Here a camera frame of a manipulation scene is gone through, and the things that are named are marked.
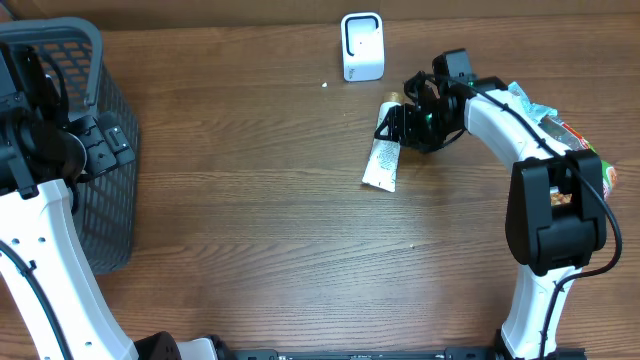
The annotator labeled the white cosmetic tube gold cap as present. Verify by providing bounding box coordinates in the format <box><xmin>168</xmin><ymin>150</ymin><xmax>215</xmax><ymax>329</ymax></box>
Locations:
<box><xmin>362</xmin><ymin>92</ymin><xmax>404</xmax><ymax>192</ymax></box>

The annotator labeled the teal snack packet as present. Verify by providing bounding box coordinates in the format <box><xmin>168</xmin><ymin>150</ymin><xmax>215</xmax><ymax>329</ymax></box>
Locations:
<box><xmin>508</xmin><ymin>82</ymin><xmax>558</xmax><ymax>124</ymax></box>

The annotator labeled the green snack bag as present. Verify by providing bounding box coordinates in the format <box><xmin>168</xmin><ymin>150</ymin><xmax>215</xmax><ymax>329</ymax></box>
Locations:
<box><xmin>539</xmin><ymin>115</ymin><xmax>594</xmax><ymax>150</ymax></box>

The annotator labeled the green cup noodles container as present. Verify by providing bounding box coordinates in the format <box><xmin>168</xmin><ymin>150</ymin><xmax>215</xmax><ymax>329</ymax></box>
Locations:
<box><xmin>550</xmin><ymin>161</ymin><xmax>617</xmax><ymax>206</ymax></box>

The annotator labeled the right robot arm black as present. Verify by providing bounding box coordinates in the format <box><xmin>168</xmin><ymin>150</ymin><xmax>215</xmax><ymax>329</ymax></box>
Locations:
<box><xmin>374</xmin><ymin>49</ymin><xmax>606</xmax><ymax>359</ymax></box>

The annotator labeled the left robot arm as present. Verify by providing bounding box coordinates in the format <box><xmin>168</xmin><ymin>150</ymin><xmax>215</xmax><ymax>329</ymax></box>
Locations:
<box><xmin>1</xmin><ymin>44</ymin><xmax>224</xmax><ymax>359</ymax></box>

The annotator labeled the white barcode scanner stand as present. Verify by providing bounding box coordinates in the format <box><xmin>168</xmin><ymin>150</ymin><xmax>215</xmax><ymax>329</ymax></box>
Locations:
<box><xmin>340</xmin><ymin>12</ymin><xmax>385</xmax><ymax>82</ymax></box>

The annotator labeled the grey plastic mesh basket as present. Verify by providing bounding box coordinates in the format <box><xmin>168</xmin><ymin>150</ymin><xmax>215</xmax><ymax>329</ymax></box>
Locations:
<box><xmin>1</xmin><ymin>17</ymin><xmax>140</xmax><ymax>275</ymax></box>

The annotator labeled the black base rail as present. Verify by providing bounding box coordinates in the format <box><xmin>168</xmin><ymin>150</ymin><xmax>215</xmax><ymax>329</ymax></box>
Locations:
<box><xmin>219</xmin><ymin>347</ymin><xmax>587</xmax><ymax>360</ymax></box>

